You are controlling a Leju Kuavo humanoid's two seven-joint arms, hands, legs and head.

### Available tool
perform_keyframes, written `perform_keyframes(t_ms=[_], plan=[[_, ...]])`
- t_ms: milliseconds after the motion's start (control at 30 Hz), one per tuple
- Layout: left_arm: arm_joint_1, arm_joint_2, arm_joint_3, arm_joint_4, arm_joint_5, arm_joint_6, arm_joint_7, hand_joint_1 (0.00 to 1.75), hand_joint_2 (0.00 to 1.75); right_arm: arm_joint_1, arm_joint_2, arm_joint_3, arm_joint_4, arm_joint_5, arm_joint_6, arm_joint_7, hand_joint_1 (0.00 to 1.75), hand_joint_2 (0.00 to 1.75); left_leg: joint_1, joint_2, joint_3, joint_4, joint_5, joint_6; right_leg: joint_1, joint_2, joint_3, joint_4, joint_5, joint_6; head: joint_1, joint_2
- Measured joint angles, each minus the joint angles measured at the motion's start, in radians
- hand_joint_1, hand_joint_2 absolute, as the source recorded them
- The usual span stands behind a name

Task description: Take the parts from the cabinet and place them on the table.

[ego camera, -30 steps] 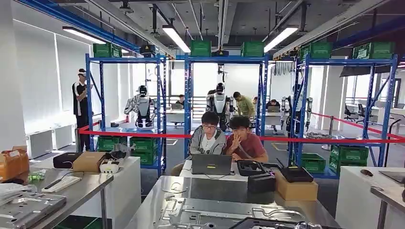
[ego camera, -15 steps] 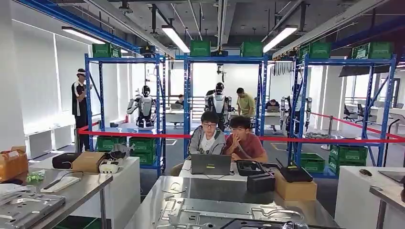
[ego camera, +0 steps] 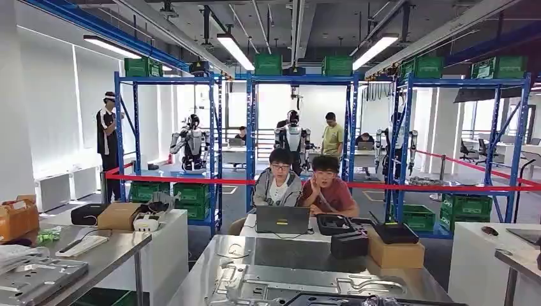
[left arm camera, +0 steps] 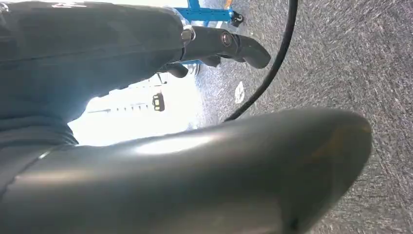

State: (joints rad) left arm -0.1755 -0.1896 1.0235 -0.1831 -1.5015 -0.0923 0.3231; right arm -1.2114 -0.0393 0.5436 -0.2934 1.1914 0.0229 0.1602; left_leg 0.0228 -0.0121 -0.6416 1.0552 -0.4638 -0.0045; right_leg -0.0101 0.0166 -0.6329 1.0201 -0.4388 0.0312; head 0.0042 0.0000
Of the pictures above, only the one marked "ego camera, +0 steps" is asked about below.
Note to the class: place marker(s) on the grey laptop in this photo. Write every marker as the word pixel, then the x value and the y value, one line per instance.
pixel 236 142
pixel 365 146
pixel 282 219

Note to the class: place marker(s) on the dark laptop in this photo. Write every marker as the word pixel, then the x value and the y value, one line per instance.
pixel 528 236

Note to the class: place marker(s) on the brown cardboard box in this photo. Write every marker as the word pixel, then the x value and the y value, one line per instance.
pixel 395 255
pixel 118 216

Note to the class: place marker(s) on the flat metal plate part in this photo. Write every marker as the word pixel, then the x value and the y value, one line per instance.
pixel 42 278

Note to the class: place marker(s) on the black ceiling hoist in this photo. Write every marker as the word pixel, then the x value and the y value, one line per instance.
pixel 293 72
pixel 198 69

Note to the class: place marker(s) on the blue steel rack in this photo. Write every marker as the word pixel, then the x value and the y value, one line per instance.
pixel 519 148
pixel 250 126
pixel 212 148

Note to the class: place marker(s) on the grey gadget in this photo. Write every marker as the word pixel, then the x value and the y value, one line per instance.
pixel 162 200

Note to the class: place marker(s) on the black carrying case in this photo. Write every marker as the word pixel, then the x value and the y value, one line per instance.
pixel 86 214

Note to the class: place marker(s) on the orange cardboard box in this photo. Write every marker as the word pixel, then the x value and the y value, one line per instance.
pixel 19 221

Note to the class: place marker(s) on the brown chair back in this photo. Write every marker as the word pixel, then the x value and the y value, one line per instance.
pixel 236 227

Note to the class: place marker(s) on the stamped sheet metal part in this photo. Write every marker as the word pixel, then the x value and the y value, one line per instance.
pixel 296 283

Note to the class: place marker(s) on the steel table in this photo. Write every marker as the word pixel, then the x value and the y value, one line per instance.
pixel 296 253
pixel 522 259
pixel 114 249

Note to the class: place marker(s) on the green plastic bag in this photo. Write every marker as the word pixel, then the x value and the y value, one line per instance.
pixel 48 235

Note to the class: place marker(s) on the black open case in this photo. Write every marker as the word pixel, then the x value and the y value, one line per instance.
pixel 334 226

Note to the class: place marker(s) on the long ceiling lamp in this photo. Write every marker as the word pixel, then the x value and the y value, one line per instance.
pixel 376 50
pixel 112 46
pixel 234 50

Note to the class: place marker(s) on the black box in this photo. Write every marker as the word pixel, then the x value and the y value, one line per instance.
pixel 348 246

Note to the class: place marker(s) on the steel stanchion post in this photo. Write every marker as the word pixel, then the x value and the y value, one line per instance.
pixel 442 169
pixel 104 190

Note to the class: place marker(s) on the white radiator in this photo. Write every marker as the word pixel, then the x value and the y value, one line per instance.
pixel 53 192
pixel 84 182

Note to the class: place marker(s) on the clear plastic bag stack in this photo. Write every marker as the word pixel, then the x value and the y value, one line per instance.
pixel 21 253

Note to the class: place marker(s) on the grey black humanoid robot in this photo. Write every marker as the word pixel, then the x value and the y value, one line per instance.
pixel 192 141
pixel 293 137
pixel 413 145

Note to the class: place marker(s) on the person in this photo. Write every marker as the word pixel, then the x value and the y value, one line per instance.
pixel 109 139
pixel 241 134
pixel 334 196
pixel 364 138
pixel 277 186
pixel 332 137

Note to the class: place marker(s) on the pile of metal parts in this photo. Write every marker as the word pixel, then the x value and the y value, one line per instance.
pixel 422 181

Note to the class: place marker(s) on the white VR headset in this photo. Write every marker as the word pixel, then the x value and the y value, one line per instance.
pixel 146 223

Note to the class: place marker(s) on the black router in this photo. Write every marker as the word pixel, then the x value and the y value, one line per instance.
pixel 395 234

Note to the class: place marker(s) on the red barrier belt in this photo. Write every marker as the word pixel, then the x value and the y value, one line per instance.
pixel 122 167
pixel 190 180
pixel 465 164

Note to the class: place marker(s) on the green plastic crate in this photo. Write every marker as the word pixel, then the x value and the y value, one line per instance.
pixel 139 67
pixel 427 67
pixel 503 67
pixel 268 65
pixel 418 217
pixel 467 205
pixel 337 66
pixel 146 191
pixel 194 211
pixel 463 224
pixel 191 193

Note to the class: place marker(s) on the white table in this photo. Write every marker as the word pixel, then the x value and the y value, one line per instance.
pixel 473 270

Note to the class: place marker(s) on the black office chair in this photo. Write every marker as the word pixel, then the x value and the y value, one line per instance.
pixel 465 150
pixel 482 148

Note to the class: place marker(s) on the white keyboard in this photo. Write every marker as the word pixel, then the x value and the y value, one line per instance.
pixel 82 246

